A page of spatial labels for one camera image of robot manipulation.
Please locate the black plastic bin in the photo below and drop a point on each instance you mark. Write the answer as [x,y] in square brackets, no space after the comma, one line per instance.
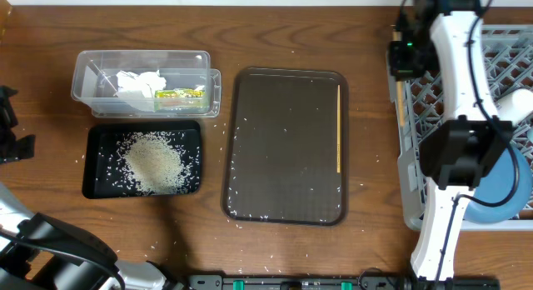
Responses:
[94,141]

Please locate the dark blue plate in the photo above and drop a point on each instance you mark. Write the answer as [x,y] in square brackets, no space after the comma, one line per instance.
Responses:
[496,186]

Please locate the clear plastic bin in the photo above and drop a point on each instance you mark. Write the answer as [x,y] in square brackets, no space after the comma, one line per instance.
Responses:
[94,80]

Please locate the cream white cup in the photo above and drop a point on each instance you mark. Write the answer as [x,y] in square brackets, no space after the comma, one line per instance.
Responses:
[516,106]

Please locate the grey dishwasher rack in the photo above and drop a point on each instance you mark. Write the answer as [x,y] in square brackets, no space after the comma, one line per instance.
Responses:
[508,60]

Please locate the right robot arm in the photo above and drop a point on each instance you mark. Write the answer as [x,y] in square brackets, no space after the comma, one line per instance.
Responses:
[445,35]

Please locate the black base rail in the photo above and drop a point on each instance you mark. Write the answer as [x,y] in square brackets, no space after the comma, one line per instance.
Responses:
[368,282]

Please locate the white green wrapper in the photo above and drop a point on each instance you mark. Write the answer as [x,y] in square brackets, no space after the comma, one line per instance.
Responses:
[148,92]

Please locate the pile of white rice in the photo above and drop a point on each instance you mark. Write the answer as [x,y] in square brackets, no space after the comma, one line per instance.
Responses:
[135,164]

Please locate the dark brown serving tray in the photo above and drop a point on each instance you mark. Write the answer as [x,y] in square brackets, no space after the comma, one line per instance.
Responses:
[281,153]

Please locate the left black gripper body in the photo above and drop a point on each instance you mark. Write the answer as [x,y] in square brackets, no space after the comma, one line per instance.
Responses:
[7,151]

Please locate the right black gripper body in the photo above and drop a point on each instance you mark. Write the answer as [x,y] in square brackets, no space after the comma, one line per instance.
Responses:
[414,59]

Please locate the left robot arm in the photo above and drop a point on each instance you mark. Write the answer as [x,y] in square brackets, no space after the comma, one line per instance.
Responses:
[42,252]

